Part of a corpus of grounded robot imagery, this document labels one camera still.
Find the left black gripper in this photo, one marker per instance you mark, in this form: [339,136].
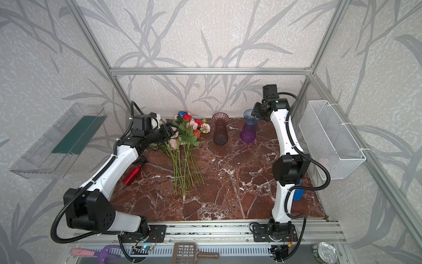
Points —
[166,131]

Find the flower bunch on table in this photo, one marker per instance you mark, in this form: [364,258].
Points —
[179,149]

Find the metal tin can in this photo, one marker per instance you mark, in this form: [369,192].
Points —
[325,253]

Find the brown plastic scoop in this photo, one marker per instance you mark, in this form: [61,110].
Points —
[188,253]

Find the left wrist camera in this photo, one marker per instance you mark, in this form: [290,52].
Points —
[145,123]

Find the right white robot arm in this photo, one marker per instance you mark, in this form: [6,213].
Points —
[288,170]

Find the purple glass vase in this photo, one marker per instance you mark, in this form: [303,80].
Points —
[249,129]

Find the red handheld tool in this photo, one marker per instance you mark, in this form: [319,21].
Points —
[133,171]

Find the clear plastic tray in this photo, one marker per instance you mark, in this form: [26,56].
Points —
[55,152]

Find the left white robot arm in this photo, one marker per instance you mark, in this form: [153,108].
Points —
[87,210]

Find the blue scoop brush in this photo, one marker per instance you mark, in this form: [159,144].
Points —
[298,194]

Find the dark red glass vase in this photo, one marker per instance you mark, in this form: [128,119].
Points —
[220,136]

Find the white wire basket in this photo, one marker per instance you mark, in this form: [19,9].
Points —
[329,140]

